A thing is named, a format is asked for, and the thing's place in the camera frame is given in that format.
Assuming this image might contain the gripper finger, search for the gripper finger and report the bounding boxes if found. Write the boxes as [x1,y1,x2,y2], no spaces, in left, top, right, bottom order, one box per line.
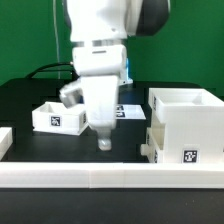
[98,130,112,151]

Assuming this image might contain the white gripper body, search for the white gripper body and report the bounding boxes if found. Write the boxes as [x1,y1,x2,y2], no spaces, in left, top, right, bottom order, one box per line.
[81,75,119,130]

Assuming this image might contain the white drawer box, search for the white drawer box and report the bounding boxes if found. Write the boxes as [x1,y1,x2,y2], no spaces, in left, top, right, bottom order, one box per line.
[140,128,163,163]
[32,102,88,136]

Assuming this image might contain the white drawer cabinet frame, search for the white drawer cabinet frame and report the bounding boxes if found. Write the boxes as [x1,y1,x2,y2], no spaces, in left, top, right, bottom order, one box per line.
[148,88,224,164]

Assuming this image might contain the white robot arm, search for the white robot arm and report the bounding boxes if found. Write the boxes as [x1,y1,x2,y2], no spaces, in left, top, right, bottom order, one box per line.
[60,0,170,151]

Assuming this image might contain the white marker sheet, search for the white marker sheet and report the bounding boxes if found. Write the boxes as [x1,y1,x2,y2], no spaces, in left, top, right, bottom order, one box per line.
[116,104,146,120]

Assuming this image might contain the white front fence bar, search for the white front fence bar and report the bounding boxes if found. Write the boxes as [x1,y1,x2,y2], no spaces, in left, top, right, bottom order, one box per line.
[0,162,224,189]

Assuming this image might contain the white fence bar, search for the white fence bar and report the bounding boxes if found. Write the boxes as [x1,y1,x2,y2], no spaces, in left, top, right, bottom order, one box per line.
[0,162,224,189]
[0,127,13,160]

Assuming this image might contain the white left fence bar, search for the white left fence bar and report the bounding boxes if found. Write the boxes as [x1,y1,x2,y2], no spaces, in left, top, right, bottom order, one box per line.
[0,127,13,160]

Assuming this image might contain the black cable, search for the black cable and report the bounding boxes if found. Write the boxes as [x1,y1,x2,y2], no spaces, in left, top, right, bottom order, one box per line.
[25,62,76,79]

